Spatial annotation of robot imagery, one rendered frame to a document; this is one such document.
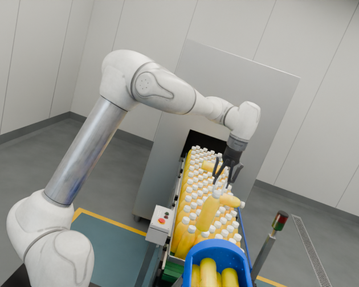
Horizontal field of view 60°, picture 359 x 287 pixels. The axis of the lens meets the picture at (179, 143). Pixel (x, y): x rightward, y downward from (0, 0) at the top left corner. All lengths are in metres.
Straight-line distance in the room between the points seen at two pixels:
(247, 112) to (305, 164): 4.49
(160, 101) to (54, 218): 0.50
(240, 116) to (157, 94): 0.57
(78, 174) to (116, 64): 0.37
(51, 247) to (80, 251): 0.08
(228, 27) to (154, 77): 4.52
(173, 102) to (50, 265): 0.56
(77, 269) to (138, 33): 4.85
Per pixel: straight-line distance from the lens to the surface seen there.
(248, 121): 1.34
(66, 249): 0.96
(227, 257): 1.48
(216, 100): 1.39
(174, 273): 1.68
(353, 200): 6.25
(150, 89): 0.84
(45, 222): 1.07
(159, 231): 1.60
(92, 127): 1.00
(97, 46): 5.75
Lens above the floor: 1.96
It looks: 17 degrees down
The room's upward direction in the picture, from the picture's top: 19 degrees clockwise
